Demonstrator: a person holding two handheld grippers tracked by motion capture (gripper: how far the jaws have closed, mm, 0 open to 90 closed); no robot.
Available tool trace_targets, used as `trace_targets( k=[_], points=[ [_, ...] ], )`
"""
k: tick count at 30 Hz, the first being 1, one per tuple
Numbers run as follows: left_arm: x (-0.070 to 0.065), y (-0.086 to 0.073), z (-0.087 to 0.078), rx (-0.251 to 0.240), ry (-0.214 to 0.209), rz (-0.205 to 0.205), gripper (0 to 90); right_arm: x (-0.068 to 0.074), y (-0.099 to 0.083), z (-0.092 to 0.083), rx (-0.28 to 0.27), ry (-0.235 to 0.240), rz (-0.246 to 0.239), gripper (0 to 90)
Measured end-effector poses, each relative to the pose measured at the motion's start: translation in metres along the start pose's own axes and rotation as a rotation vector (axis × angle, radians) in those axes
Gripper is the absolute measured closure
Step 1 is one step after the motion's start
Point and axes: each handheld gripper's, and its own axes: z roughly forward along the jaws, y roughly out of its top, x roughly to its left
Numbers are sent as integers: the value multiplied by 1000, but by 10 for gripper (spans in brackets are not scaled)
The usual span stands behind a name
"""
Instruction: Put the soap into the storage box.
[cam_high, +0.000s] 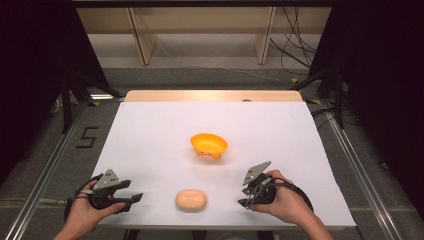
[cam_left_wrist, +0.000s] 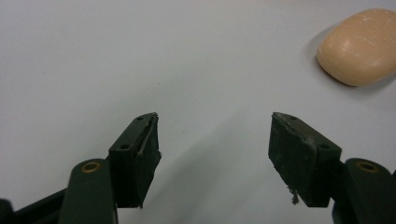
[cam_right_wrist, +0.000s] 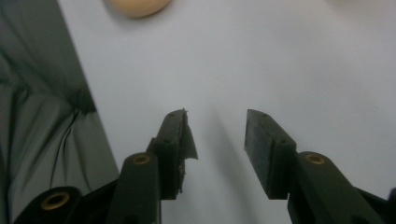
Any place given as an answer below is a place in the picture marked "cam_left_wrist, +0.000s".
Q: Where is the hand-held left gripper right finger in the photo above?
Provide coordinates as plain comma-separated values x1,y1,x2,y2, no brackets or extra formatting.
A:
268,111,343,208

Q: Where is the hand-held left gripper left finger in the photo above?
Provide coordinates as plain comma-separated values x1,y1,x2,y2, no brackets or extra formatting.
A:
108,112,163,209

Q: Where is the beige soap bar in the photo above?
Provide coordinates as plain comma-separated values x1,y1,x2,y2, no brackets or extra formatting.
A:
316,7,396,88

